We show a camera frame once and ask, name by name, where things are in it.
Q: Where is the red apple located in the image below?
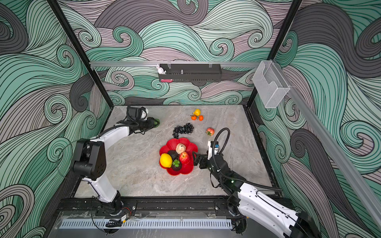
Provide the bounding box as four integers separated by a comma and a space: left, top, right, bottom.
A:
179, 152, 191, 165

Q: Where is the green lime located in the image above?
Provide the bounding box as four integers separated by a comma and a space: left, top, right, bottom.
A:
153, 119, 160, 128

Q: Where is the red flower-shaped bowl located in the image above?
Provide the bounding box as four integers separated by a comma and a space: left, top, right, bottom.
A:
159, 138, 198, 176

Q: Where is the dark avocado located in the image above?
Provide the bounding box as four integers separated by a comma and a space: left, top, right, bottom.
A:
168, 150, 179, 161

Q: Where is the yellow lemon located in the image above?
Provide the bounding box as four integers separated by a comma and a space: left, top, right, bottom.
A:
159, 153, 173, 168

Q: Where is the small yellow citrus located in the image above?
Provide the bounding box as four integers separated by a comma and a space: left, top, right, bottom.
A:
193, 109, 201, 117

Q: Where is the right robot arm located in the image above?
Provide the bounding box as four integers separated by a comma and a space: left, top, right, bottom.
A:
192, 153, 322, 238

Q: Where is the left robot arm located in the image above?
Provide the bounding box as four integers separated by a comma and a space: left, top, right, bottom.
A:
70, 117, 160, 216

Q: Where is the black grape bunch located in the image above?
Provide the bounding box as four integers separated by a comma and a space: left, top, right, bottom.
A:
172, 123, 194, 139

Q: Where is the white rabbit figurine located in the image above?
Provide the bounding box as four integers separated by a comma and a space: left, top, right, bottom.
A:
156, 64, 166, 74

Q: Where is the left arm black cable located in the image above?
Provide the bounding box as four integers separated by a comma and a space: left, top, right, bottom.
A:
89, 117, 140, 140

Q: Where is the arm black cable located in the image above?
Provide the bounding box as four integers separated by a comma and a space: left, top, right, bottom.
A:
210, 127, 283, 191
89, 117, 140, 140

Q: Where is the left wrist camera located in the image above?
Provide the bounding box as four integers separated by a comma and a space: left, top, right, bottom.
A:
126, 105, 148, 121

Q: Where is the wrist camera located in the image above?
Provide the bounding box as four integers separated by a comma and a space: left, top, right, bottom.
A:
126, 105, 148, 121
207, 141, 219, 160

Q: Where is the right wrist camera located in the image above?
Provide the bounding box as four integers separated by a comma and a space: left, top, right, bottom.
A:
207, 141, 219, 160

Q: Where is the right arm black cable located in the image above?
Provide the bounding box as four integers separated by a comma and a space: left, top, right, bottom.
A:
210, 127, 283, 191

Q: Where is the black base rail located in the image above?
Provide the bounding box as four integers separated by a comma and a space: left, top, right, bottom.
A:
57, 195, 240, 217

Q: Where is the white perforated cable duct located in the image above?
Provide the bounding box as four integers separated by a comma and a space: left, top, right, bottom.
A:
58, 219, 232, 230

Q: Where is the black wall shelf tray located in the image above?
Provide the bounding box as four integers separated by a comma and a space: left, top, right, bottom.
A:
158, 63, 222, 84

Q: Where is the clear plastic wall bin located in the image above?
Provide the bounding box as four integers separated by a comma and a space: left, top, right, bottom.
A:
253, 60, 290, 109

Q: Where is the aluminium rail right wall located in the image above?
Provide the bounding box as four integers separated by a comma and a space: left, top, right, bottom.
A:
274, 62, 381, 228

